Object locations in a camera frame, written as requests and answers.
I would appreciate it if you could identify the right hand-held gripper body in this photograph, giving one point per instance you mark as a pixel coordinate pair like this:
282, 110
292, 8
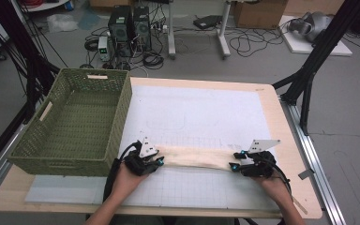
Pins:
261, 165

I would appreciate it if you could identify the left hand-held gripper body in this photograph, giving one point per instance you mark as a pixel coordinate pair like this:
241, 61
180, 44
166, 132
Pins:
142, 164

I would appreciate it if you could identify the printed cream cloth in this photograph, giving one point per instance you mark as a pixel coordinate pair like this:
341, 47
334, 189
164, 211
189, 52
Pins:
197, 157

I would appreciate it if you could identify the green woven basket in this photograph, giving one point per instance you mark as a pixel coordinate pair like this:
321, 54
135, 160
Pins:
75, 118

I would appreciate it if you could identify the person's left hand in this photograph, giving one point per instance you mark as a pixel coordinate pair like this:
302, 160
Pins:
126, 184

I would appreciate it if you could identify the person's right hand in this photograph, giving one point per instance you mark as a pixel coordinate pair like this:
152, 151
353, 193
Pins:
276, 189

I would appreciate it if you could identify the thin wooden stick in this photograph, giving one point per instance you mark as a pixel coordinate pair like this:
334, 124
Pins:
301, 207

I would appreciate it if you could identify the white grid mat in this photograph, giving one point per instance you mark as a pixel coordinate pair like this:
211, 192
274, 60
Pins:
200, 109

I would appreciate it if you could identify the white power supply unit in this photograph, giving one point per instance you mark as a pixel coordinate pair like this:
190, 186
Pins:
103, 47

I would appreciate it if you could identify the white floor board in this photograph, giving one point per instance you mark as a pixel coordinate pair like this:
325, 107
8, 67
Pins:
296, 45

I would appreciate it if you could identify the white desk leg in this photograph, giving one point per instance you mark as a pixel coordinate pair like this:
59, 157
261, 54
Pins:
171, 28
223, 31

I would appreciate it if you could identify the black computer tower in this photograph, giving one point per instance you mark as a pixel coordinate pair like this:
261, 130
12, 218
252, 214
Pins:
142, 28
120, 28

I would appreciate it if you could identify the black flat box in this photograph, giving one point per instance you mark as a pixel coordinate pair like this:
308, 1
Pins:
206, 22

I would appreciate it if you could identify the grey headset device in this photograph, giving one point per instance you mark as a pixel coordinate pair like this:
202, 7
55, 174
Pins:
312, 25

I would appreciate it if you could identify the blue floor sheet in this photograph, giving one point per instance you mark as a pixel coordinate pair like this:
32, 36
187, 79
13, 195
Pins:
89, 20

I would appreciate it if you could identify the large cardboard box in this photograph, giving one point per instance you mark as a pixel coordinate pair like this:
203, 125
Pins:
300, 6

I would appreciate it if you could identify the clear plastic bag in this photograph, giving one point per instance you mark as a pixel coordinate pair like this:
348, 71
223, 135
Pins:
61, 22

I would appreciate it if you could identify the blue container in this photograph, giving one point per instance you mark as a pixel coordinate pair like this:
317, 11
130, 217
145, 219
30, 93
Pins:
69, 5

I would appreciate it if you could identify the white round table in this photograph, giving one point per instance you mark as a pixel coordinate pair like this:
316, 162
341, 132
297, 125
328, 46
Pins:
50, 5

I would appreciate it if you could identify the grey metal bracket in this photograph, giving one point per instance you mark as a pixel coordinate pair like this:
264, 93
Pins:
306, 174

